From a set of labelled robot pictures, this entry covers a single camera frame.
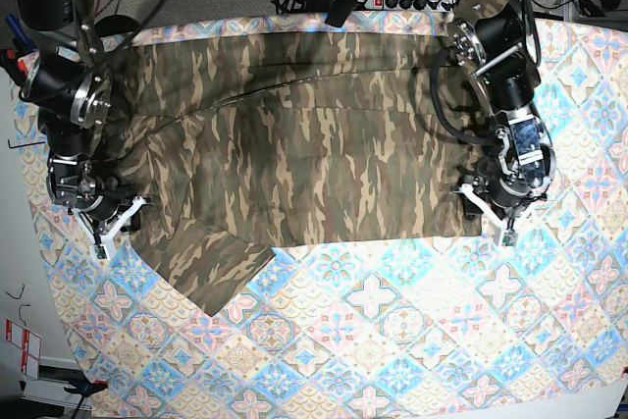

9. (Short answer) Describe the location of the black hex key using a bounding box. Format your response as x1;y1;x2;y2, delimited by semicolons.
7;138;47;150

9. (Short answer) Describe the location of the camouflage T-shirt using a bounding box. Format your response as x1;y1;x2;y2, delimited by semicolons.
104;32;481;315

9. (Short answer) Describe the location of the red white label card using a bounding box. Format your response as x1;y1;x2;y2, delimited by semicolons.
1;319;42;380

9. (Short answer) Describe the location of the blue black clamp lower left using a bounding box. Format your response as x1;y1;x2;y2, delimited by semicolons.
39;366;109;409

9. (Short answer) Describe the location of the patterned tile tablecloth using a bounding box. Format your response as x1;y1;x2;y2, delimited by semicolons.
1;20;627;418

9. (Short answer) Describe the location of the black robot arm right side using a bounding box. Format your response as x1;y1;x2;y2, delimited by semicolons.
1;0;150;259

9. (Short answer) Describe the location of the black robot arm left side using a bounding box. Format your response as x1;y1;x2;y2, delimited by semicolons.
430;0;556;247

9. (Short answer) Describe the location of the black orange clamp upper left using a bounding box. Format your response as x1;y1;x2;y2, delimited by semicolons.
1;14;36;87

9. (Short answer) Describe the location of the white power strip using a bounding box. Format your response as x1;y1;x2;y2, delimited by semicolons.
359;0;454;13

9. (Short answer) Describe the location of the black white gripper left side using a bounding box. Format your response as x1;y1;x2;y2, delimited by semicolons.
451;175;548;246

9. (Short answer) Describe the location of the black white gripper right side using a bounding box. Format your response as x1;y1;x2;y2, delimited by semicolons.
71;185;152;260

